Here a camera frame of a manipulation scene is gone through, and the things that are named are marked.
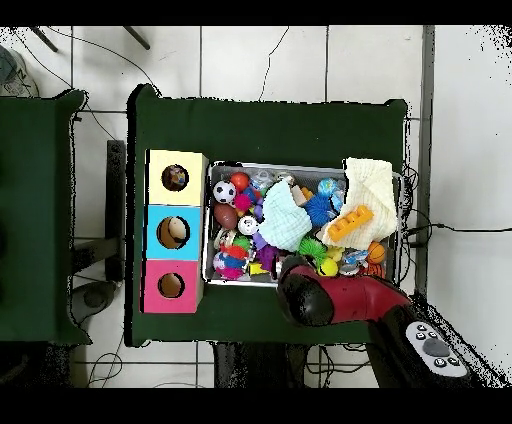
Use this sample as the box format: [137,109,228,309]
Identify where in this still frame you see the shallow mesh bin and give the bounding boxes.
[201,160,403,294]

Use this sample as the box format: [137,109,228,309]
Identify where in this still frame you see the wooden box with three holes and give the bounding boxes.
[141,149,210,315]

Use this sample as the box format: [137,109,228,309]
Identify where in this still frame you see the mint green cloth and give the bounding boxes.
[257,178,314,253]

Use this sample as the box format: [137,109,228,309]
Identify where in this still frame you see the brown toy football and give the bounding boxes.
[213,202,240,231]

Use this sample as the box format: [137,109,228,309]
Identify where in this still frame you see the black and white soccer ball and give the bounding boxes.
[212,180,238,205]

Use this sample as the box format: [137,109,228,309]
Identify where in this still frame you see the blue spiky ball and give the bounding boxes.
[304,193,336,228]

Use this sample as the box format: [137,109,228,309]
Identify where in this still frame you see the green spiky ball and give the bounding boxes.
[297,236,328,261]

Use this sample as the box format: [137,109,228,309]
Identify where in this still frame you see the dark green tablecloth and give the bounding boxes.
[125,83,409,348]
[0,88,93,346]

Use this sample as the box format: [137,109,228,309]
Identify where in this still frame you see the yellow ball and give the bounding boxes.
[317,256,340,278]

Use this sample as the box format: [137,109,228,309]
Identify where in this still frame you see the orange toy brick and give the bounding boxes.
[327,204,376,244]

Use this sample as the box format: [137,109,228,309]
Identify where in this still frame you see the cream knitted cloth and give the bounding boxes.
[321,156,400,252]

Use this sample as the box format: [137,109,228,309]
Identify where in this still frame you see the small orange basketball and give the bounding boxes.
[366,240,387,265]

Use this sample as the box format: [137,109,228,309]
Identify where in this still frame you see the black upright bar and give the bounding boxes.
[105,139,128,283]

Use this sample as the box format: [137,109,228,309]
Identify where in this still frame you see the black tripod leg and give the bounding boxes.
[29,26,60,53]
[122,26,152,51]

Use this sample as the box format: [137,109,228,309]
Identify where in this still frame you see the person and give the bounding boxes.
[0,42,40,98]

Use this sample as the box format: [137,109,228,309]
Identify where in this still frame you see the thin black floor cable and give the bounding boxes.
[257,26,290,102]

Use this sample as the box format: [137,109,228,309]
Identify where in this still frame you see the thick black floor cable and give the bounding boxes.
[403,222,512,249]

